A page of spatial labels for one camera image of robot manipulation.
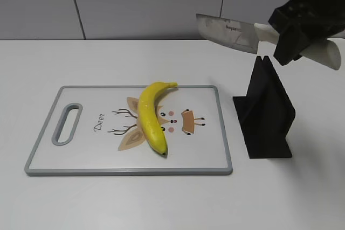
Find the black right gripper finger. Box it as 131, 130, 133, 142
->
273, 22, 327, 66

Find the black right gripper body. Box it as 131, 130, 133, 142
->
268, 0, 344, 38

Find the white-handled kitchen knife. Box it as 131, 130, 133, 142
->
196, 13, 341, 70

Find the yellow plastic banana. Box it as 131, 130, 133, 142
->
137, 82, 178, 156

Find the black knife stand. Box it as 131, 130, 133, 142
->
233, 55, 295, 159

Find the grey-rimmed deer cutting board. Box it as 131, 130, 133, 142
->
25, 85, 233, 176

